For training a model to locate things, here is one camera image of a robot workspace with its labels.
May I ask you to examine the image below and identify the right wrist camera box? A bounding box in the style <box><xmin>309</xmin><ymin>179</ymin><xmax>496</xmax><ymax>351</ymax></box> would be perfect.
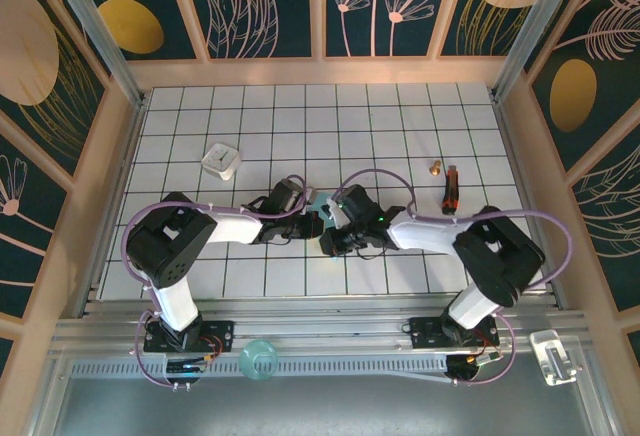
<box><xmin>322</xmin><ymin>196</ymin><xmax>351</xmax><ymax>230</ymax></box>

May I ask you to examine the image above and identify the light blue cloth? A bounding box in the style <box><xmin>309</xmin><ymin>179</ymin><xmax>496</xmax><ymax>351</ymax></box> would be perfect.
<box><xmin>307</xmin><ymin>189</ymin><xmax>342</xmax><ymax>262</ymax></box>

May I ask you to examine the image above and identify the orange black screwdriver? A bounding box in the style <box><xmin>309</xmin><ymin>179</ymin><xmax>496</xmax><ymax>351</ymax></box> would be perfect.
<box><xmin>440</xmin><ymin>164</ymin><xmax>461</xmax><ymax>216</ymax></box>

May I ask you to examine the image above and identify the dark floral wall panel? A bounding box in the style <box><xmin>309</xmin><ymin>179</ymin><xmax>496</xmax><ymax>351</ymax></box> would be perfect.
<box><xmin>569</xmin><ymin>143</ymin><xmax>640</xmax><ymax>313</ymax></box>
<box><xmin>527</xmin><ymin>0</ymin><xmax>640</xmax><ymax>173</ymax></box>
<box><xmin>179</xmin><ymin>0</ymin><xmax>314</xmax><ymax>61</ymax></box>
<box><xmin>438</xmin><ymin>0</ymin><xmax>551</xmax><ymax>57</ymax></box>
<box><xmin>0</xmin><ymin>120</ymin><xmax>70</xmax><ymax>320</ymax></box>
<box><xmin>82</xmin><ymin>0</ymin><xmax>199</xmax><ymax>61</ymax></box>
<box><xmin>0</xmin><ymin>0</ymin><xmax>110</xmax><ymax>177</ymax></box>
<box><xmin>324</xmin><ymin>0</ymin><xmax>464</xmax><ymax>59</ymax></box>

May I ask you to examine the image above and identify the aluminium corner post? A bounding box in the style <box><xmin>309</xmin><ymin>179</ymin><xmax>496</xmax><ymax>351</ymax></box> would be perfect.
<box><xmin>491</xmin><ymin>0</ymin><xmax>600</xmax><ymax>103</ymax></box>
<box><xmin>39</xmin><ymin>0</ymin><xmax>147</xmax><ymax>108</ymax></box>

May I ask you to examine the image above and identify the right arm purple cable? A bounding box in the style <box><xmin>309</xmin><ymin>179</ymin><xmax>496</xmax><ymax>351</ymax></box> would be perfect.
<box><xmin>335</xmin><ymin>168</ymin><xmax>573</xmax><ymax>388</ymax></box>

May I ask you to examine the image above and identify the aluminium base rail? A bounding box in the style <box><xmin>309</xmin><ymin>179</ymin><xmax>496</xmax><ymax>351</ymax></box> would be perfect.
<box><xmin>49</xmin><ymin>293</ymin><xmax>594</xmax><ymax>357</ymax></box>

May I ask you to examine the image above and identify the white square clock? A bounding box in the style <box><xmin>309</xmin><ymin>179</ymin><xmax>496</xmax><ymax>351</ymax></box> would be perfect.
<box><xmin>201</xmin><ymin>142</ymin><xmax>243</xmax><ymax>182</ymax></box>

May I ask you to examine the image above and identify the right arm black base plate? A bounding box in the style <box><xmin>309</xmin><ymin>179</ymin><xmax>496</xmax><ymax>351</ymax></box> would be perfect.
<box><xmin>408</xmin><ymin>316</ymin><xmax>501</xmax><ymax>351</ymax></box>

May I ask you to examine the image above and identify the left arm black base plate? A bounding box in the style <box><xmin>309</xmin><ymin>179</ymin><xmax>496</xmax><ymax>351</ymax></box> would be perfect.
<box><xmin>143</xmin><ymin>319</ymin><xmax>236</xmax><ymax>356</ymax></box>

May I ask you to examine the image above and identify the clear acrylic bracket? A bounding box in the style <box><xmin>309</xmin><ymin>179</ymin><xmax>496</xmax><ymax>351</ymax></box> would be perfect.
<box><xmin>529</xmin><ymin>329</ymin><xmax>584</xmax><ymax>387</ymax></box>

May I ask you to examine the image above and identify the clear teal glass bowl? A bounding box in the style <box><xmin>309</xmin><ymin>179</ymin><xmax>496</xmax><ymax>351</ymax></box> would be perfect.
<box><xmin>238</xmin><ymin>339</ymin><xmax>279</xmax><ymax>384</ymax></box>

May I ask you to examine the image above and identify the small black circuit board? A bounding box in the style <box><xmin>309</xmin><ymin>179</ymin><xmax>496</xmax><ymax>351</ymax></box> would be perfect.
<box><xmin>444</xmin><ymin>349</ymin><xmax>504</xmax><ymax>380</ymax></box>
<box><xmin>164</xmin><ymin>353</ymin><xmax>222</xmax><ymax>378</ymax></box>

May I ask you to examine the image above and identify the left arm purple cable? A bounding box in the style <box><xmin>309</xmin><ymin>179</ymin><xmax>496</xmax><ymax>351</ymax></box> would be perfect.
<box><xmin>123</xmin><ymin>175</ymin><xmax>314</xmax><ymax>390</ymax></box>

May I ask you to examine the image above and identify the grey slotted cable duct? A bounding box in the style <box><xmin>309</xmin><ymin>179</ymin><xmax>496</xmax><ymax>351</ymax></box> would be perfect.
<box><xmin>69</xmin><ymin>355</ymin><xmax>454</xmax><ymax>382</ymax></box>

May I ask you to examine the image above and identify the aluminium side rail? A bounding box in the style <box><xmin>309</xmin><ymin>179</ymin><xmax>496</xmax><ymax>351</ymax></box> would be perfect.
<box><xmin>492</xmin><ymin>95</ymin><xmax>571</xmax><ymax>310</ymax></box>
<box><xmin>74</xmin><ymin>98</ymin><xmax>149</xmax><ymax>318</ymax></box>

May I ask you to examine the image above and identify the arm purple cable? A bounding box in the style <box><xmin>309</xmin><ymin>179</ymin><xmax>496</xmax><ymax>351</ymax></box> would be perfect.
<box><xmin>335</xmin><ymin>168</ymin><xmax>573</xmax><ymax>388</ymax></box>
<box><xmin>123</xmin><ymin>175</ymin><xmax>314</xmax><ymax>390</ymax></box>

